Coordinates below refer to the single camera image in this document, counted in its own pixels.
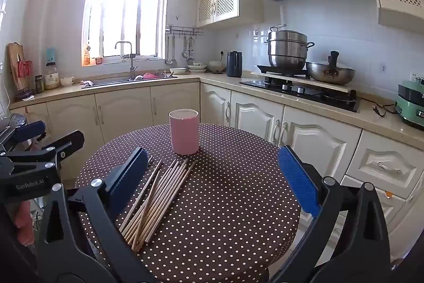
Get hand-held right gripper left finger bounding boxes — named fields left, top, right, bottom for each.
left=35, top=148, right=156, bottom=283

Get black induction cooker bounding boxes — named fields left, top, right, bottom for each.
left=257, top=64, right=311, bottom=77

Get barred kitchen window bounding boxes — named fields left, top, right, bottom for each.
left=82, top=0, right=170, bottom=67

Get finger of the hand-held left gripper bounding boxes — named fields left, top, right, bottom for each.
left=0, top=120, right=47, bottom=151
left=0, top=130, right=85, bottom=171

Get cream lattice-door wall cabinet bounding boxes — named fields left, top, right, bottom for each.
left=195, top=0, right=264, bottom=28

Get green electric cooker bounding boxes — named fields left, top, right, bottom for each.
left=394, top=77, right=424, bottom=130

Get bunch of wooden chopsticks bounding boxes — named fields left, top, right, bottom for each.
left=118, top=155, right=197, bottom=252

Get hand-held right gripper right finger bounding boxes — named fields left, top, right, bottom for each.
left=272, top=145, right=391, bottom=283

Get red pot holder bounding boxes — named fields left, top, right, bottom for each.
left=17, top=60, right=34, bottom=78

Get person's left hand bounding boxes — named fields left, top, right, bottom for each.
left=13, top=201, right=34, bottom=246

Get grey bowl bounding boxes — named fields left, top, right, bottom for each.
left=208, top=60, right=227, bottom=73

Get beige stone countertop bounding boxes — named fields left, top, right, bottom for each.
left=8, top=69, right=424, bottom=151

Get black gas stove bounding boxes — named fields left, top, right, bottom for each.
left=239, top=71, right=361, bottom=113

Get beige stone slab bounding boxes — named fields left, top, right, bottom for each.
left=251, top=70, right=350, bottom=93

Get cream sink base cabinets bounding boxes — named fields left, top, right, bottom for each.
left=10, top=81, right=201, bottom=177

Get hanging steel utensils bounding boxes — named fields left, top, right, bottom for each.
left=181, top=36, right=196, bottom=60

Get steel sink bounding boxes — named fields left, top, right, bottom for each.
left=81, top=72, right=178, bottom=89

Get steel ladle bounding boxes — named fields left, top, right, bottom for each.
left=165, top=34, right=176, bottom=66

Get pink cup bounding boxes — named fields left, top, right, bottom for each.
left=169, top=108, right=200, bottom=155

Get steel steamer pot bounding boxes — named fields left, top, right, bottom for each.
left=264, top=25, right=315, bottom=70

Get steel wok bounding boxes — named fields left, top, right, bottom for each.
left=305, top=51, right=356, bottom=85

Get steel faucet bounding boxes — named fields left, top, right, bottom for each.
left=114, top=41, right=138, bottom=80

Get black power cable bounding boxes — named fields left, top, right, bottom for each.
left=360, top=97, right=398, bottom=118

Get wooden cutting board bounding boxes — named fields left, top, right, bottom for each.
left=8, top=42, right=34, bottom=94

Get cream stove base cabinets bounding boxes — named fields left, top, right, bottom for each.
left=199, top=82, right=424, bottom=239

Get dark blue kettle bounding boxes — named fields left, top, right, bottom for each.
left=227, top=50, right=244, bottom=77

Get clear oil bottle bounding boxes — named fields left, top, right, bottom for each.
left=44, top=62, right=60, bottom=90

